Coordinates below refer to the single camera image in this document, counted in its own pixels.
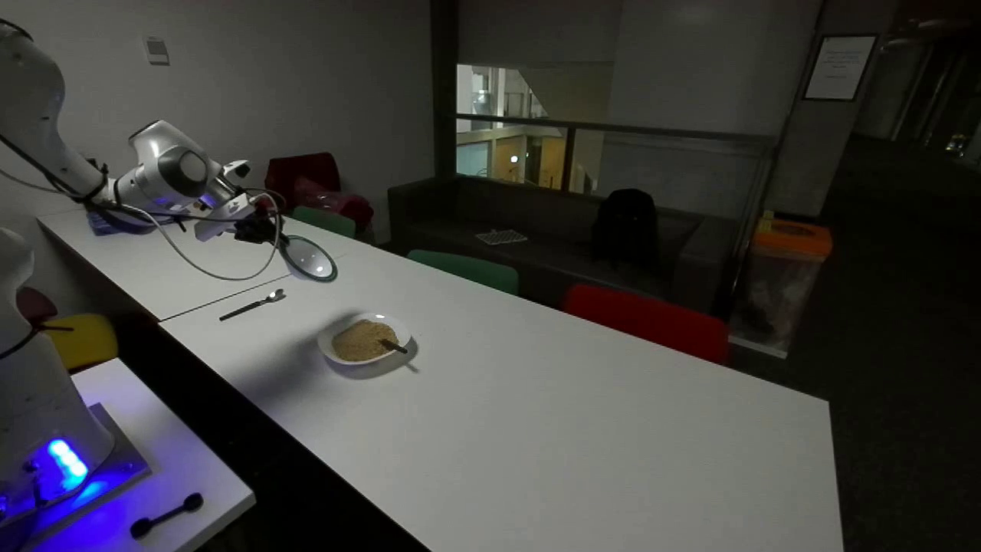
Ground red chair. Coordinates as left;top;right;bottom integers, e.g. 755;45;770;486
561;282;732;367

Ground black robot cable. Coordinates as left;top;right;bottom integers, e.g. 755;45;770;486
119;199;288;286

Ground small wall sign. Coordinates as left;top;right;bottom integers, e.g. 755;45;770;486
141;35;175;72

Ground black dumbbell shaped tool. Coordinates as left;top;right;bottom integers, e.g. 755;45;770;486
127;491;206;542

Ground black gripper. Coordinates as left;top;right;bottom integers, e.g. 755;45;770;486
207;188;296;251

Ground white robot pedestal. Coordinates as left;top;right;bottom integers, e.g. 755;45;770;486
0;223;153;539

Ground green rimmed white bowl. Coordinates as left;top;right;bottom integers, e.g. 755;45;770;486
275;231;341;286

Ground black backpack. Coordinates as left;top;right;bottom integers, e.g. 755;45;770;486
589;188;664;275

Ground framed wall notice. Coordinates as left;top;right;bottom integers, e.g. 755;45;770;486
800;32;883;105

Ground grey sofa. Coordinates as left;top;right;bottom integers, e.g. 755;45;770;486
386;172;734;315

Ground yellow chair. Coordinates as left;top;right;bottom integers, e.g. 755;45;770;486
39;311;121;375

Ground black handled spoon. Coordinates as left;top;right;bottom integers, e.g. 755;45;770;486
372;333;424;375
214;286;288;326

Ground glass railing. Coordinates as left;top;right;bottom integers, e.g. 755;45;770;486
437;106;781;318

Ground dry rice pile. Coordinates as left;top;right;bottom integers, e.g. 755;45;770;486
332;318;405;364

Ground dark red armchair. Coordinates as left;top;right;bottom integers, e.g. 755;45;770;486
259;150;378;232

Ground green chair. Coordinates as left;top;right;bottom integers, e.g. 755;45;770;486
288;203;357;242
405;246;521;298

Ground paper sheet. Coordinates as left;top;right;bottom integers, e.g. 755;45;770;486
470;223;532;251

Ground orange lidded bin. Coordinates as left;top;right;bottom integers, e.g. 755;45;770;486
727;213;837;362

